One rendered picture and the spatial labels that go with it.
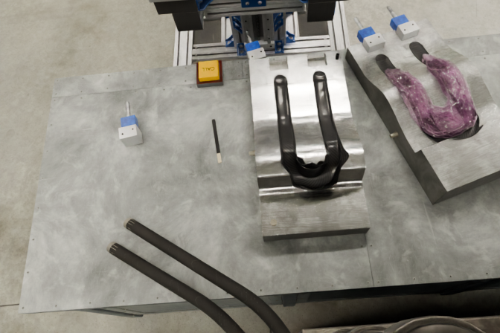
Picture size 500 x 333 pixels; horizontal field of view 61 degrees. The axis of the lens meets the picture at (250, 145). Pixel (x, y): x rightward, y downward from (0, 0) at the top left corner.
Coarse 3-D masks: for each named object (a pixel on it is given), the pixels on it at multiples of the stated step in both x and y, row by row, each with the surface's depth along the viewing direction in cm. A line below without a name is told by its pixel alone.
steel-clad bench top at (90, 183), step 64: (64, 128) 126; (192, 128) 123; (384, 128) 118; (64, 192) 118; (128, 192) 116; (192, 192) 115; (256, 192) 113; (384, 192) 110; (64, 256) 110; (256, 256) 106; (320, 256) 105; (384, 256) 103; (448, 256) 102
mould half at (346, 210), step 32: (256, 64) 119; (288, 64) 118; (256, 96) 115; (256, 128) 111; (320, 128) 108; (352, 128) 107; (256, 160) 102; (320, 160) 101; (352, 160) 100; (288, 192) 106; (320, 192) 105; (352, 192) 105; (288, 224) 103; (320, 224) 102; (352, 224) 101
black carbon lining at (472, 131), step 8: (416, 48) 122; (424, 48) 121; (376, 56) 121; (384, 56) 121; (416, 56) 120; (384, 64) 121; (392, 64) 120; (384, 72) 119; (472, 128) 108; (480, 128) 105; (456, 136) 108; (464, 136) 108
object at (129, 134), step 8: (128, 104) 124; (128, 112) 123; (128, 120) 121; (136, 120) 122; (120, 128) 118; (128, 128) 118; (136, 128) 118; (120, 136) 117; (128, 136) 117; (136, 136) 118; (128, 144) 121; (136, 144) 122
